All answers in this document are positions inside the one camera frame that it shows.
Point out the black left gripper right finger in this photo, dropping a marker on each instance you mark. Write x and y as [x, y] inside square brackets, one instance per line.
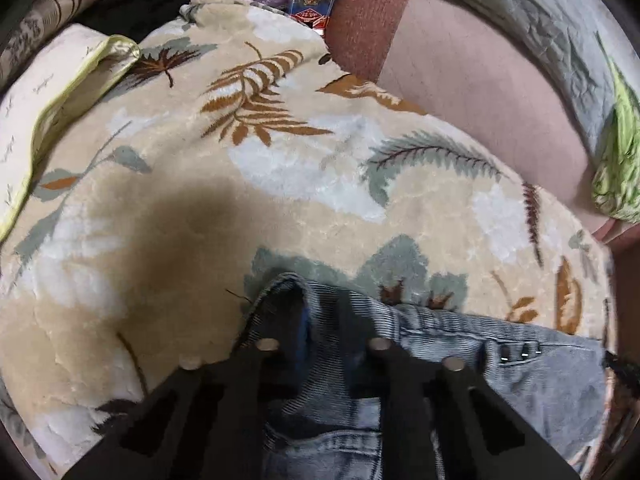
[442, 420]

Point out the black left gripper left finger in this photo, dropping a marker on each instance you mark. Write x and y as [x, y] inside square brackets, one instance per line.
[208, 422]

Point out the blue denim pants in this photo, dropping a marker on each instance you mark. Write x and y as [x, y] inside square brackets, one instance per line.
[554, 381]

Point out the beige leaf pattern fleece blanket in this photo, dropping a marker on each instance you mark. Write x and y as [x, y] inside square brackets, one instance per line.
[238, 150]

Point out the green patterned cloth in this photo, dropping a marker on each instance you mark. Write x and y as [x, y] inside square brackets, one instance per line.
[615, 186]

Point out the pink brown mattress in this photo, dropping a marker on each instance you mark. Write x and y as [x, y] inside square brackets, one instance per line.
[457, 67]

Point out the white pillow with green trim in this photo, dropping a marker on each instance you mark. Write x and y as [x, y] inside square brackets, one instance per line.
[61, 83]

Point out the grey quilted blanket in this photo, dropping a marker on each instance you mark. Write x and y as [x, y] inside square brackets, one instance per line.
[564, 38]

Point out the brown striped rolled bedding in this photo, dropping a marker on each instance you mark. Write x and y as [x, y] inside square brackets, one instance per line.
[26, 25]

